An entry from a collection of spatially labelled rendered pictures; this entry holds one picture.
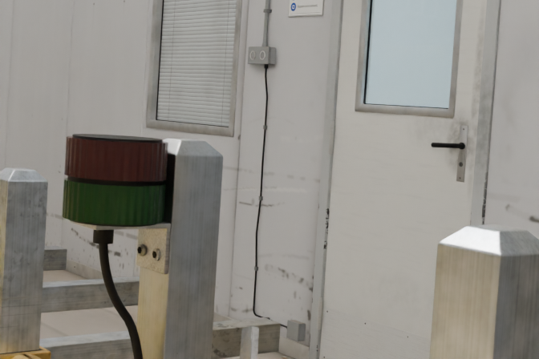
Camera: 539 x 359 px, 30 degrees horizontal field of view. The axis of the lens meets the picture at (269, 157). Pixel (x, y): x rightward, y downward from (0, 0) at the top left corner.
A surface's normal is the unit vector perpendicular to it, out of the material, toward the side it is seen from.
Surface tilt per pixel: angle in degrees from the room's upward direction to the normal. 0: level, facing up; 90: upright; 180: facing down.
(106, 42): 90
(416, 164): 90
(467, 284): 90
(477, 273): 90
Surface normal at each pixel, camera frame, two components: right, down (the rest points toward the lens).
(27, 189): 0.60, 0.08
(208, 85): -0.80, -0.02
